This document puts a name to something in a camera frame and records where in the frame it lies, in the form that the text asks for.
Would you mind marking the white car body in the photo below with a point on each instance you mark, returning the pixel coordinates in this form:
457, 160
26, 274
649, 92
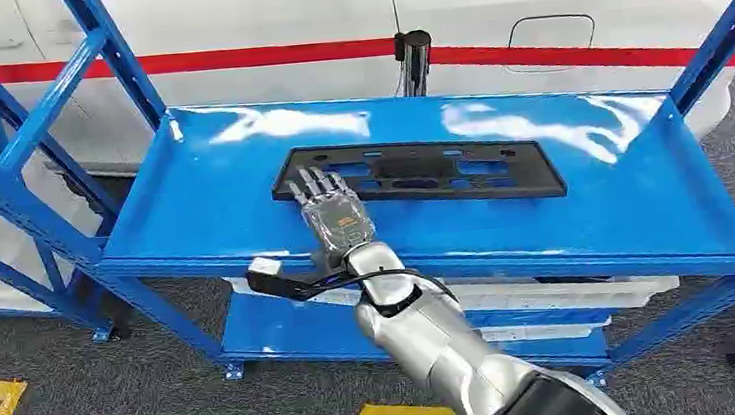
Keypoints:
258, 16

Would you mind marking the black plastic panel with cutouts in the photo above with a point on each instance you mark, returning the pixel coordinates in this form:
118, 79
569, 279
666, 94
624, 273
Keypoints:
524, 179

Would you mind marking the large white plastic bin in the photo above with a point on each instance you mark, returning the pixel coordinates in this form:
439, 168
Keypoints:
548, 296

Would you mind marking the white lattice rim bin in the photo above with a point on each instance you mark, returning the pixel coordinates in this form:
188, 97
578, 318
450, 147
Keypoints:
538, 332

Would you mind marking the red barrier belt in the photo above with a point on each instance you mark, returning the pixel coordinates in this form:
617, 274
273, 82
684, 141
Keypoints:
228, 58
593, 54

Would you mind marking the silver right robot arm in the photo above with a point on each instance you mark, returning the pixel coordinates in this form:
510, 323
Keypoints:
432, 340

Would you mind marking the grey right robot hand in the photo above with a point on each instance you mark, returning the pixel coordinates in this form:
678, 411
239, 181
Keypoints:
336, 219

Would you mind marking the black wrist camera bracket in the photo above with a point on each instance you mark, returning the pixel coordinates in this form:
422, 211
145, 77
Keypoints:
281, 286

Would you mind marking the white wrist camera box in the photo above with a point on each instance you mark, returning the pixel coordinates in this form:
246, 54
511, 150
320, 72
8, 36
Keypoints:
265, 266

